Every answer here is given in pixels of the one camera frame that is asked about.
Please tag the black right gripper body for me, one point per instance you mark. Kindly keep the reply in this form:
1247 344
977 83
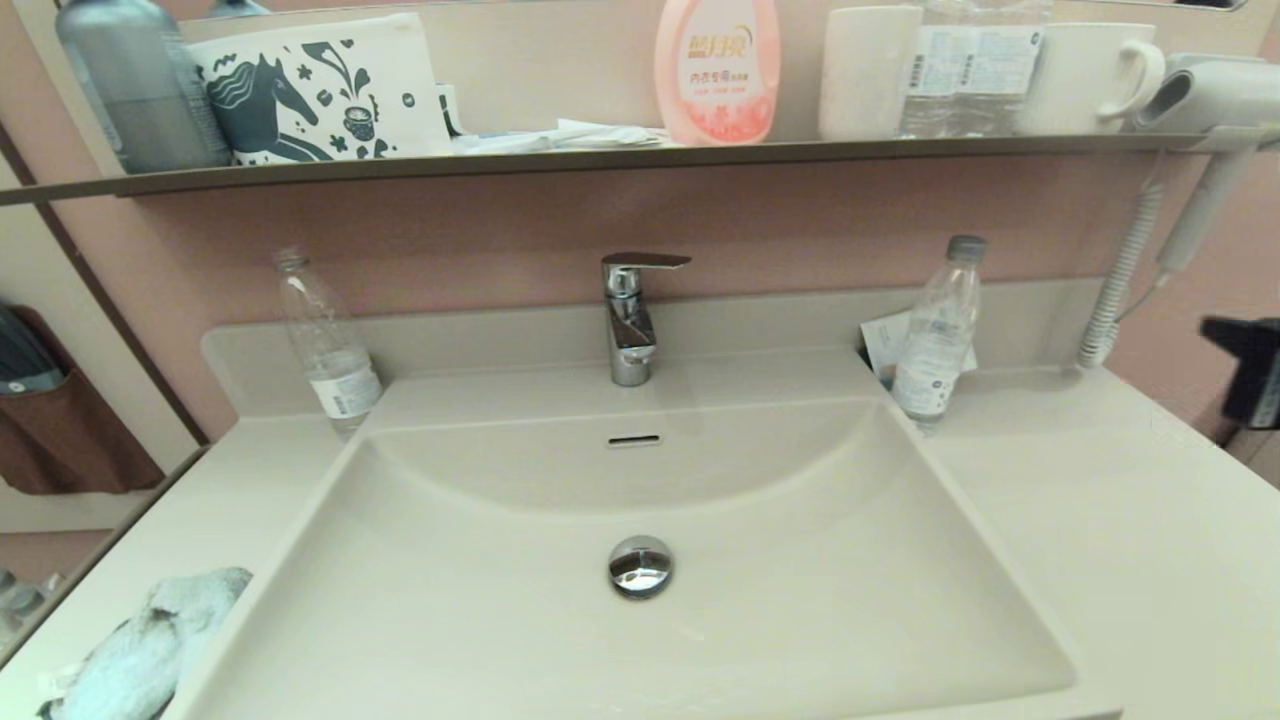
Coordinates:
1255 390

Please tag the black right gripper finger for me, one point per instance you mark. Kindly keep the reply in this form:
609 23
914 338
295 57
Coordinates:
1245 330

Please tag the chrome sink faucet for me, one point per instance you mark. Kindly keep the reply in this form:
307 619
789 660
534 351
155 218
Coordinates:
630 340

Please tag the fluffy pale blue cloth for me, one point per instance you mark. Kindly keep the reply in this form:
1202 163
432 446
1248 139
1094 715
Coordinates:
140 650

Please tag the white sink basin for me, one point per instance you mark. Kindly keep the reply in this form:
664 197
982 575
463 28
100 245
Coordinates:
800 620

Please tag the white hair dryer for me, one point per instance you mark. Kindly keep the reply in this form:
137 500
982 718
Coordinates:
1218 98

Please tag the clear plastic bottle grey cap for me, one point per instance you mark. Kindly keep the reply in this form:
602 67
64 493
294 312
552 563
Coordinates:
932 360

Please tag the small printed paper card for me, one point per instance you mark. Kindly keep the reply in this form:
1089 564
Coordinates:
880 345

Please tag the pink detergent bottle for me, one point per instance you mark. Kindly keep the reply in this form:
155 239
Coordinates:
716 75

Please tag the chrome drain stopper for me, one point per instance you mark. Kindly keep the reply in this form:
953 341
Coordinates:
640 567

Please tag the white paper packets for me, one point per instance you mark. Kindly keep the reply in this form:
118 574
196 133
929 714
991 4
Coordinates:
580 136

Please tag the clear plastic bottle without cap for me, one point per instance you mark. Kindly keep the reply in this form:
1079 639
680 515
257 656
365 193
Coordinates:
338 378

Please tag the white pouch horse print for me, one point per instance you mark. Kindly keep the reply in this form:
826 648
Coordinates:
320 88

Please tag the grey matte bottle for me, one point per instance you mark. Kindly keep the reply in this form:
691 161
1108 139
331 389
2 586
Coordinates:
145 85

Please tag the brown hanging fabric bag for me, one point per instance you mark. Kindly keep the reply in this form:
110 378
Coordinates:
70 440

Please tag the dark item in bag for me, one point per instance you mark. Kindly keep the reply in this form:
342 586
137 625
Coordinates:
20 360

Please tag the grey metal wall shelf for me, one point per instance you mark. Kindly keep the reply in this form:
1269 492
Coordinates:
600 158

